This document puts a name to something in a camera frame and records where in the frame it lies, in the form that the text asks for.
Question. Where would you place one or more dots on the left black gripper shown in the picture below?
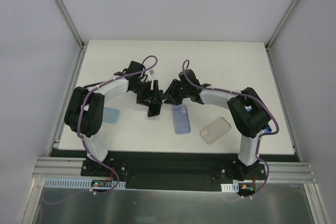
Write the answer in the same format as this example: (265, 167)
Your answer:
(148, 95)

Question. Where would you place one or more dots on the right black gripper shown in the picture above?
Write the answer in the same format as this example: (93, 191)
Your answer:
(176, 92)

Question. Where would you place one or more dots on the black smartphone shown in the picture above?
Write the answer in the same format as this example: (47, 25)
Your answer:
(154, 109)

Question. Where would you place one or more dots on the lavender phone case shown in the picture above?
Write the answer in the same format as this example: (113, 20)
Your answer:
(181, 120)

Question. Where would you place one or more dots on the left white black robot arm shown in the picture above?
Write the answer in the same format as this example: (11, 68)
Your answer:
(85, 110)

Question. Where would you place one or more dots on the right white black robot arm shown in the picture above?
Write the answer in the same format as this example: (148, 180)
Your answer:
(249, 116)

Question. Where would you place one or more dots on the light blue phone case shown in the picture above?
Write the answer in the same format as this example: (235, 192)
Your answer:
(111, 115)

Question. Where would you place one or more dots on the clear translucent phone case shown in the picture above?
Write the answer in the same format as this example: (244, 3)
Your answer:
(215, 130)

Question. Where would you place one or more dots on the dark blue phone case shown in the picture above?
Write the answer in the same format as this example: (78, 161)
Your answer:
(268, 129)

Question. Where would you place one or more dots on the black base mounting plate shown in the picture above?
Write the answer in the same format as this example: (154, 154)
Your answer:
(173, 171)

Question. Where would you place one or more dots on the right white slotted cable duct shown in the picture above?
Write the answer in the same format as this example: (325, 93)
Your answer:
(230, 188)

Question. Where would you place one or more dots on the white slotted cable duct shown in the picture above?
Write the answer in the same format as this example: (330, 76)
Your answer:
(230, 188)
(82, 184)

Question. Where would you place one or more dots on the left aluminium frame post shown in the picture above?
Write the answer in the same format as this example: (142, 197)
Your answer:
(69, 22)

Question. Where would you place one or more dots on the aluminium frame post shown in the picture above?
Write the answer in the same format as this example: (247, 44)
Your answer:
(284, 19)
(69, 22)

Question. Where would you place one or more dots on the horizontal aluminium extrusion rail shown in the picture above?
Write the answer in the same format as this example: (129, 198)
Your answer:
(280, 172)

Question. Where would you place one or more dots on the left white slotted cable duct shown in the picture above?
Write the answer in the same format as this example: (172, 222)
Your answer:
(82, 184)

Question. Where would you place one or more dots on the right aluminium frame post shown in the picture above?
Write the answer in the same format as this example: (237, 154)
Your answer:
(284, 19)

